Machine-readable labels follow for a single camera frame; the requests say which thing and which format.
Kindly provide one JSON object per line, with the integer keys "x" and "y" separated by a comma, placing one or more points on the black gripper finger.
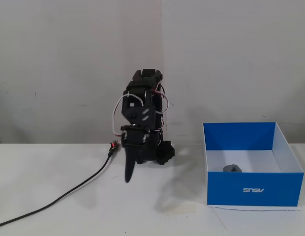
{"x": 130, "y": 162}

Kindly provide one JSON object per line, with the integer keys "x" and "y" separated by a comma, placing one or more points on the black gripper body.
{"x": 133, "y": 140}

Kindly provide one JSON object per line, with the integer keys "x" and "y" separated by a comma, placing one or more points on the gray block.
{"x": 232, "y": 168}

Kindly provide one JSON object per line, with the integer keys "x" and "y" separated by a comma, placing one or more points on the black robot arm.
{"x": 147, "y": 83}

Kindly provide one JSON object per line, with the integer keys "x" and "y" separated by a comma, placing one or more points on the blue white cardboard box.
{"x": 253, "y": 189}

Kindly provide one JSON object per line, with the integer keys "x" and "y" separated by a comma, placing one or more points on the controller board with red led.
{"x": 113, "y": 145}

